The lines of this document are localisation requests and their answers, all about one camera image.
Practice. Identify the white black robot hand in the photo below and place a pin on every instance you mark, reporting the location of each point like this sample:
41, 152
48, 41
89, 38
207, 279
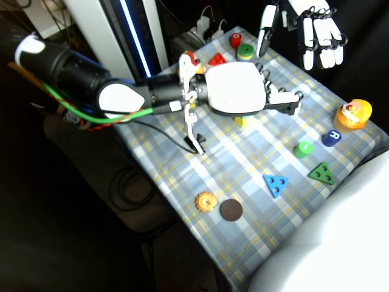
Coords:
325, 29
237, 88

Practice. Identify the red triangle block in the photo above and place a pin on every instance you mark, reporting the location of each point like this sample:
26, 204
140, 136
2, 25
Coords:
217, 60

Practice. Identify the yellow rectangular block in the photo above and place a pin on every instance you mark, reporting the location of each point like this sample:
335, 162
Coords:
241, 122

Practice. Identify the red cylinder block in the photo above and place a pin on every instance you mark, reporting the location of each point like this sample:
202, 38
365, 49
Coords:
235, 41

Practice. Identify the cupcake with red strawberry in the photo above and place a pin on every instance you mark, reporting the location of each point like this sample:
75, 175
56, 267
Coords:
192, 57

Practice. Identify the white charger plug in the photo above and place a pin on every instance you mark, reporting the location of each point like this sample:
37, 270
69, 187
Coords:
218, 32
203, 24

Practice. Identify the white power strip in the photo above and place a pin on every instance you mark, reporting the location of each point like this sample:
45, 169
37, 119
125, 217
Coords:
197, 36

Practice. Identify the blue yellow plaid cloth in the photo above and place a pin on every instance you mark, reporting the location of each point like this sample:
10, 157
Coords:
243, 158

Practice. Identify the green cylinder block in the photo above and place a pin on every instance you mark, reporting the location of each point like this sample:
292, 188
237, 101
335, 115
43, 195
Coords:
303, 150

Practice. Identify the cupcake with yellow topping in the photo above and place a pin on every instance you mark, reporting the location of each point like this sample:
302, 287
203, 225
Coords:
352, 120

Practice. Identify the blue triangle block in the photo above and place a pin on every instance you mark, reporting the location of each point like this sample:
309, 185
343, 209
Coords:
276, 184

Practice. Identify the blue cylinder with letter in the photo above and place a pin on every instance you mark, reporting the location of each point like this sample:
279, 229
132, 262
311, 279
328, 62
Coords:
329, 140

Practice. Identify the green triangle block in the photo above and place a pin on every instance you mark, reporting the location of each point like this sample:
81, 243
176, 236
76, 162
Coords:
322, 172

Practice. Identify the yellow toy biscuit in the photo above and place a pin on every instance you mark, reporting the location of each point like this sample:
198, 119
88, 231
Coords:
202, 205

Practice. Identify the brown round toy cookie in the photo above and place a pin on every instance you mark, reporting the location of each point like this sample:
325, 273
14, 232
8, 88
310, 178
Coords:
231, 210

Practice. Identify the white column with blue light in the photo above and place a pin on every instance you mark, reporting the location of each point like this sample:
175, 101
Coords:
97, 36

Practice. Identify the large white panel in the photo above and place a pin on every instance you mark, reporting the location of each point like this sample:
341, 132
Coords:
334, 243

